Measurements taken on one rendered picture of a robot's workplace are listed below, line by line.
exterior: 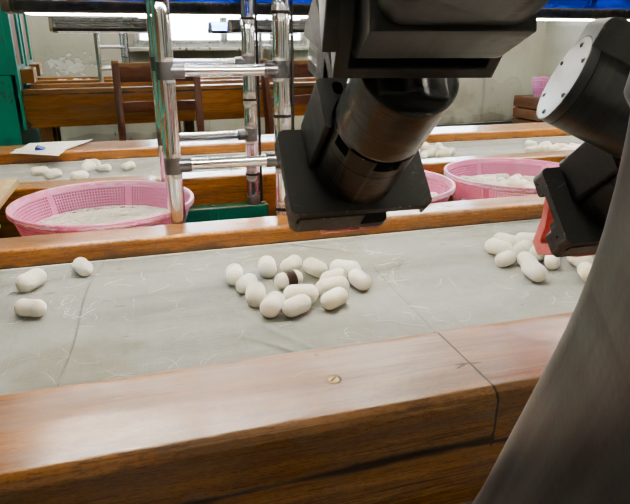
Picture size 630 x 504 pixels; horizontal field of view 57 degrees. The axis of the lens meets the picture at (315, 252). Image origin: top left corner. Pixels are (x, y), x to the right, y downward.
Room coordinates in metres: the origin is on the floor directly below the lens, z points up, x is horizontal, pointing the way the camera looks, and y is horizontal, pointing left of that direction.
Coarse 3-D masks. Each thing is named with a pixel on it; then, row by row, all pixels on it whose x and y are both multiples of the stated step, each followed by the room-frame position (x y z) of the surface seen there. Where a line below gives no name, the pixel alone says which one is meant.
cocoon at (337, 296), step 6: (336, 288) 0.55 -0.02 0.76; (342, 288) 0.55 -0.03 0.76; (324, 294) 0.54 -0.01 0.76; (330, 294) 0.53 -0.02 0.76; (336, 294) 0.54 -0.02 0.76; (342, 294) 0.54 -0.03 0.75; (324, 300) 0.53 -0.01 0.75; (330, 300) 0.53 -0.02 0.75; (336, 300) 0.53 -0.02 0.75; (342, 300) 0.54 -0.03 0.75; (324, 306) 0.53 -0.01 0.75; (330, 306) 0.53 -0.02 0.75; (336, 306) 0.53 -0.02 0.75
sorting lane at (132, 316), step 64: (192, 256) 0.69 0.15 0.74; (256, 256) 0.69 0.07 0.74; (320, 256) 0.69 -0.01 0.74; (384, 256) 0.69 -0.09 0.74; (448, 256) 0.69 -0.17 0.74; (0, 320) 0.51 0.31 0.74; (64, 320) 0.51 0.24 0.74; (128, 320) 0.51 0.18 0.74; (192, 320) 0.51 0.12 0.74; (256, 320) 0.51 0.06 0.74; (320, 320) 0.51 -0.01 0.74; (384, 320) 0.51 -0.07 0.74; (448, 320) 0.51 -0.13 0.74; (512, 320) 0.51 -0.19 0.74; (0, 384) 0.40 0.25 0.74; (64, 384) 0.40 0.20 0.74
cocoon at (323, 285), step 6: (336, 276) 0.57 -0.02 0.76; (342, 276) 0.57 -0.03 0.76; (318, 282) 0.56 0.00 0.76; (324, 282) 0.56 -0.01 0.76; (330, 282) 0.56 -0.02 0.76; (336, 282) 0.56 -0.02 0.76; (342, 282) 0.56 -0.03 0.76; (348, 282) 0.57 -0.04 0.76; (318, 288) 0.56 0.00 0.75; (324, 288) 0.56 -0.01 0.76; (330, 288) 0.56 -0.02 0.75; (348, 288) 0.57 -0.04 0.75
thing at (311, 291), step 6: (288, 288) 0.55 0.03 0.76; (294, 288) 0.55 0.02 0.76; (300, 288) 0.55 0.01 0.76; (306, 288) 0.55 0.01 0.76; (312, 288) 0.55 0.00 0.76; (288, 294) 0.54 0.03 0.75; (294, 294) 0.54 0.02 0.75; (306, 294) 0.54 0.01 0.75; (312, 294) 0.54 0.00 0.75; (318, 294) 0.55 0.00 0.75; (312, 300) 0.54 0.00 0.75
